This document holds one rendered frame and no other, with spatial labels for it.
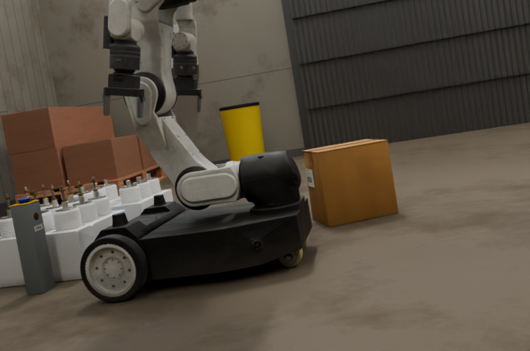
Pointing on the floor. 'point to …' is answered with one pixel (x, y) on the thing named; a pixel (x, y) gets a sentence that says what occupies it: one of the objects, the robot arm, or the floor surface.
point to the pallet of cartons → (120, 164)
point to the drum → (243, 130)
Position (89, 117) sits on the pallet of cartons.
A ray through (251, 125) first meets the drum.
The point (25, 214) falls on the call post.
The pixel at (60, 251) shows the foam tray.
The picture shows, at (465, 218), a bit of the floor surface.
